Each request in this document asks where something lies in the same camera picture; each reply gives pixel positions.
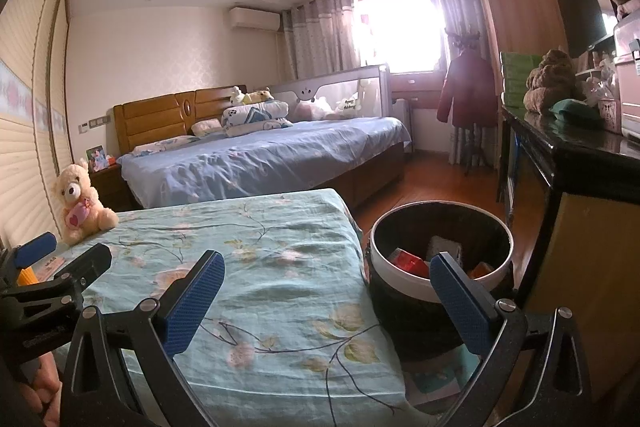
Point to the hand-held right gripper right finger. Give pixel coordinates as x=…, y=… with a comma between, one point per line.
x=460, y=302

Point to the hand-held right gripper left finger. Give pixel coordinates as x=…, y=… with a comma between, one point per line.
x=195, y=297

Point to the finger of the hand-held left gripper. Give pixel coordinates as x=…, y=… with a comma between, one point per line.
x=35, y=249
x=85, y=264

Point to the black white-rimmed trash can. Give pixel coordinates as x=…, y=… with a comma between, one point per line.
x=415, y=307

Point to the white tissue pack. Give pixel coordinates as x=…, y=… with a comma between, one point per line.
x=444, y=248

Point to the red white carton box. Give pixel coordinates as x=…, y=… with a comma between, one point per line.
x=407, y=262

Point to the person's left hand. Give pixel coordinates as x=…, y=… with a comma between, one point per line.
x=45, y=382

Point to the pink printed booklet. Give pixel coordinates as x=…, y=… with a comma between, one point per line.
x=51, y=262

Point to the cream teddy bear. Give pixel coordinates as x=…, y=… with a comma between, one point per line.
x=80, y=202

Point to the wooden nightstand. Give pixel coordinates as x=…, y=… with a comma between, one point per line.
x=110, y=189

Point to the floral teal blanket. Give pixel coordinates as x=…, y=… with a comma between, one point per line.
x=280, y=267

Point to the white slatted wardrobe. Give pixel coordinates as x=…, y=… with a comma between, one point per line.
x=30, y=107

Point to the patterned flat pillow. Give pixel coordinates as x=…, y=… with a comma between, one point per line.
x=165, y=145

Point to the bed with blue sheet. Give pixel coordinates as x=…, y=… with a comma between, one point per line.
x=260, y=162

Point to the coat rack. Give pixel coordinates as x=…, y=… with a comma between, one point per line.
x=474, y=147

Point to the wooden headboard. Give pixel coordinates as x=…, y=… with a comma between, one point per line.
x=160, y=117

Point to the small white pillow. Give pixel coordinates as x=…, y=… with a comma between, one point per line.
x=207, y=127

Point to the folded white blue quilt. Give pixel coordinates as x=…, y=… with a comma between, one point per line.
x=257, y=117

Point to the yellow plush toy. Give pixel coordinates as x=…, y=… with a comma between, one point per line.
x=257, y=97

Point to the dark red coat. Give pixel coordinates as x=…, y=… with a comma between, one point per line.
x=467, y=87

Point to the wooden window desk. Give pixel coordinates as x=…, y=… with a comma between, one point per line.
x=420, y=89

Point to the dark green cloth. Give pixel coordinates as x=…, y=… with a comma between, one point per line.
x=575, y=113

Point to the pink white plush toy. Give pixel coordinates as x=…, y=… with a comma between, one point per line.
x=312, y=109

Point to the stack of green boxes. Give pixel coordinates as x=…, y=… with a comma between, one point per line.
x=515, y=77

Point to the white flower bouquet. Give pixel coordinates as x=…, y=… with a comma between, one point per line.
x=600, y=84

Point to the white air conditioner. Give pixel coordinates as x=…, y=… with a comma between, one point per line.
x=254, y=18

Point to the pink storage box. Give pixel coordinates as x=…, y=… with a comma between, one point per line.
x=629, y=72

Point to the bright window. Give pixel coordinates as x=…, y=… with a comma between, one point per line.
x=400, y=22

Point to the grey dotted curtain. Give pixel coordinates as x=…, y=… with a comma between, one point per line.
x=455, y=7
x=320, y=32

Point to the tall wooden cabinet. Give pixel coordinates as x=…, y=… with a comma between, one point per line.
x=515, y=7

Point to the photo frame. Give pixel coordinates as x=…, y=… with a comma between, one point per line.
x=96, y=158

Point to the wall switch panel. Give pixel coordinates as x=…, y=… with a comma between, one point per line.
x=95, y=123

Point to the grey bed guard rail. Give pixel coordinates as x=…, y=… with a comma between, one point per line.
x=345, y=87

